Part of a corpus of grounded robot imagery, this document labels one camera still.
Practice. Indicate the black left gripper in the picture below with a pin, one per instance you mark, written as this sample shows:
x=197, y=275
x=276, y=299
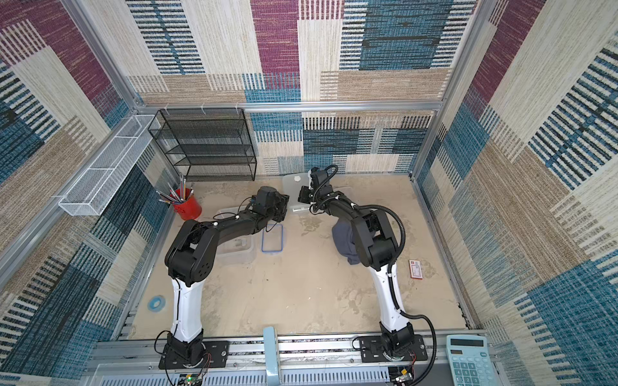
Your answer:
x=282, y=199

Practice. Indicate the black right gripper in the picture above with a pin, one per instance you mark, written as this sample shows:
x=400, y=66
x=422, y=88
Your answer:
x=306, y=194

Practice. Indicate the lidded green-tinted lunch box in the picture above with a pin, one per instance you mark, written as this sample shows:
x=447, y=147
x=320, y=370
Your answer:
x=292, y=185

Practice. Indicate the blue-rimmed small box lid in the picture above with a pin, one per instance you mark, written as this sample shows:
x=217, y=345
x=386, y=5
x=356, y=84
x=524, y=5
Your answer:
x=272, y=239

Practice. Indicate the dark blue cloth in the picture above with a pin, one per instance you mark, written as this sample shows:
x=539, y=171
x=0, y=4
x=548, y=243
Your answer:
x=344, y=241

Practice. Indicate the large clear plastic lunch box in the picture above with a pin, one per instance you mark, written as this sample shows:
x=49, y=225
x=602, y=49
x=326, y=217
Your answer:
x=238, y=251

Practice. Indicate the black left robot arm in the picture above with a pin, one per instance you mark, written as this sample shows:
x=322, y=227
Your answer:
x=190, y=261

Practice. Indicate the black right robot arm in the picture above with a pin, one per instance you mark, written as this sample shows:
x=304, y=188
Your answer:
x=378, y=237

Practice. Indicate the red pen cup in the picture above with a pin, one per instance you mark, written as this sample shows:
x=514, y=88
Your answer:
x=189, y=209

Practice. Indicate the black mesh shelf rack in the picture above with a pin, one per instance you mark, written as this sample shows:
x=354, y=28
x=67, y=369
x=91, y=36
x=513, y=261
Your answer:
x=206, y=145

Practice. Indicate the small red white card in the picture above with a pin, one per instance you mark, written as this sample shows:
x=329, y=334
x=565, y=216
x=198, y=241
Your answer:
x=416, y=271

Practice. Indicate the blue tape roll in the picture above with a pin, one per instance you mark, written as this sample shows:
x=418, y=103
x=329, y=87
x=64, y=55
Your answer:
x=156, y=304

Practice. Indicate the light blue calculator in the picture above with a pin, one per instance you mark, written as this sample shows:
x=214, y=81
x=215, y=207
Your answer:
x=469, y=361

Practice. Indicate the light blue rail clamp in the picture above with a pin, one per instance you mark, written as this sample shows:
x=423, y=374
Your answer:
x=271, y=353

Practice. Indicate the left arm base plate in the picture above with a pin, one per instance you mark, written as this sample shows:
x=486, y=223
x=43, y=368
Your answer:
x=196, y=355

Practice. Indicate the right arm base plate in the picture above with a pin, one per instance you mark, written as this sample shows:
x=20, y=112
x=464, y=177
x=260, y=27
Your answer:
x=374, y=349

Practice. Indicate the white mesh wall basket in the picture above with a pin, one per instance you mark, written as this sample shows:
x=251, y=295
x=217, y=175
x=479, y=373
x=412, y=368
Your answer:
x=98, y=184

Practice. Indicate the aluminium front rail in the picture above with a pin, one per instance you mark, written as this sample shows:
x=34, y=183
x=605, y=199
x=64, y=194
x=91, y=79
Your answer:
x=304, y=360

